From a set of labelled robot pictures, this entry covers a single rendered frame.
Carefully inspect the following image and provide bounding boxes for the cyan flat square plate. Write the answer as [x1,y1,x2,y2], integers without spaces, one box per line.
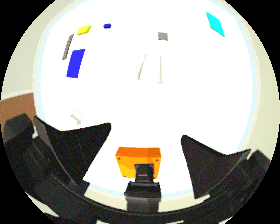
[206,12,225,38]

